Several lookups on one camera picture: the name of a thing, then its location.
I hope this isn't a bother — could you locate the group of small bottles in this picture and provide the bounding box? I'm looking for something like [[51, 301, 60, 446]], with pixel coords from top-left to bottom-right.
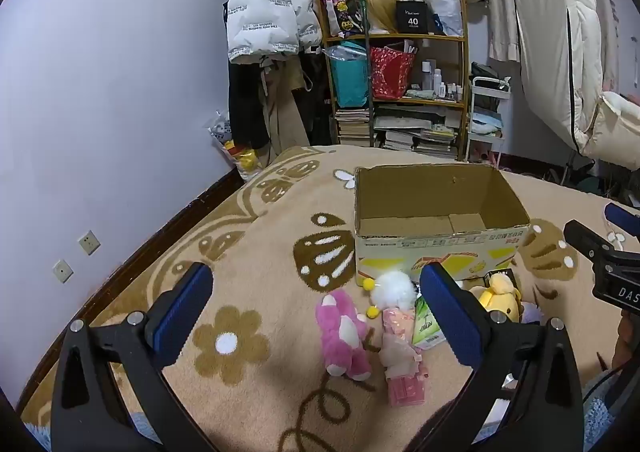
[[420, 61, 466, 102]]

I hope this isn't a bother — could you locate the white fluffy plush with pompoms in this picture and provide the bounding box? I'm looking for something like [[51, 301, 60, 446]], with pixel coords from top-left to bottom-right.
[[361, 269, 418, 320]]

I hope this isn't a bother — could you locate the black hanging coat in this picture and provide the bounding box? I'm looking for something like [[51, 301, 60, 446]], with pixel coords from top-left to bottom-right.
[[227, 52, 273, 150]]

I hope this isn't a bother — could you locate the blonde wig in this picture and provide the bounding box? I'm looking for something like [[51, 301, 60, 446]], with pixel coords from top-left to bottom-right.
[[364, 0, 401, 33]]

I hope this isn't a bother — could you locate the teal bag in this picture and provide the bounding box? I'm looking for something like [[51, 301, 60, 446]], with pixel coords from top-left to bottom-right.
[[327, 44, 371, 109]]

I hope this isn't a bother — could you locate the small black box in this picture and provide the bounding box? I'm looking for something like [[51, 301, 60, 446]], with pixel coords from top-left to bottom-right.
[[484, 268, 521, 294]]

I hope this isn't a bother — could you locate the black printed tote bag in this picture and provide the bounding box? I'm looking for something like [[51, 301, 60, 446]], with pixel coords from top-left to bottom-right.
[[320, 0, 366, 39]]

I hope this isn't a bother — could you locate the cardboard box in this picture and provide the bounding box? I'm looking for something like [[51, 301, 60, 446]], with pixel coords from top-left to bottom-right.
[[354, 163, 531, 288]]

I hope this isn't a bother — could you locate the beige hanging garment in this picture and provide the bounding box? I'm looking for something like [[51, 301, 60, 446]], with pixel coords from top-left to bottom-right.
[[265, 57, 311, 155]]

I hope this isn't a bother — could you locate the clear plastic bag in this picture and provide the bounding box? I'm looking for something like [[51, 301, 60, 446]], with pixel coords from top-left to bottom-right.
[[422, 0, 463, 37]]

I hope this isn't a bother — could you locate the stack of books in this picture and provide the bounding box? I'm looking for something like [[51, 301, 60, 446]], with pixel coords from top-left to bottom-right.
[[335, 108, 372, 148]]

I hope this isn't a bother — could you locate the cream quilted duvet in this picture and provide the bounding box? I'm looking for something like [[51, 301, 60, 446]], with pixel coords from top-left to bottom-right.
[[510, 0, 640, 168]]

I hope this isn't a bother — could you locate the pink plush toy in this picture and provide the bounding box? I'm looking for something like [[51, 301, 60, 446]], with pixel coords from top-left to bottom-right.
[[315, 288, 373, 381]]

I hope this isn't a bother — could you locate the pink tissue roll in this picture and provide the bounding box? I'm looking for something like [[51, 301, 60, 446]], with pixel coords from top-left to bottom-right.
[[378, 307, 431, 408]]

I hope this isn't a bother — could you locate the green tissue pack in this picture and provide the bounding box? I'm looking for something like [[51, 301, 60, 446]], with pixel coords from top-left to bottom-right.
[[411, 294, 448, 350]]

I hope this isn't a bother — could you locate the yellow plush toy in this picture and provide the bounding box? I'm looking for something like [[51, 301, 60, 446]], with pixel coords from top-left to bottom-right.
[[467, 273, 523, 323]]

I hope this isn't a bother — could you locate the plastic bag with yellow toys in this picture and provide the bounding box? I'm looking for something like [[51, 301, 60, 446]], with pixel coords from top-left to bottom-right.
[[209, 112, 261, 180]]

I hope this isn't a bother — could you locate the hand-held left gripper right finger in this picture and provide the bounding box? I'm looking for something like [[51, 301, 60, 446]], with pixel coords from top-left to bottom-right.
[[405, 262, 585, 452]]

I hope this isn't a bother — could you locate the purple-haired plush doll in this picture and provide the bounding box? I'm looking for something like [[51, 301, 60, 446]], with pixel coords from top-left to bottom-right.
[[520, 302, 545, 326]]

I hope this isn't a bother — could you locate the light blue fluffy rug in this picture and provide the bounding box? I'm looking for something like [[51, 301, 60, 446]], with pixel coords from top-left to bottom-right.
[[582, 372, 628, 452]]

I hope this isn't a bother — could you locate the black box with white label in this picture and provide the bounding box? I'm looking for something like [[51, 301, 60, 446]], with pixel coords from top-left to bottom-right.
[[396, 0, 430, 35]]

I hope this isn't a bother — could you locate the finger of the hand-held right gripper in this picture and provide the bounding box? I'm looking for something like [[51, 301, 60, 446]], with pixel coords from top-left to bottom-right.
[[564, 220, 627, 260], [604, 203, 640, 233]]

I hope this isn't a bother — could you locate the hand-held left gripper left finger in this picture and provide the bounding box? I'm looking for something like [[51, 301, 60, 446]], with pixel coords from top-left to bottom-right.
[[51, 262, 216, 452]]

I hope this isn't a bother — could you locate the wooden shelf rack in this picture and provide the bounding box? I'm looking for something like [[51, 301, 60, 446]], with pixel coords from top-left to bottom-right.
[[320, 0, 472, 163]]

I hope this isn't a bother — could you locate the pile of books and magazines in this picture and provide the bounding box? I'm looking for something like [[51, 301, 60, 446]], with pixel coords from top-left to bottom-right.
[[375, 114, 461, 160]]

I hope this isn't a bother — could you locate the white trolley cart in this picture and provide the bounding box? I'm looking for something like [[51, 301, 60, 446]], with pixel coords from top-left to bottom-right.
[[467, 76, 512, 165]]

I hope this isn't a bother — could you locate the red patterned bag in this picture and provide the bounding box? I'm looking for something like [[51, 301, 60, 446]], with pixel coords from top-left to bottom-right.
[[370, 46, 416, 100]]

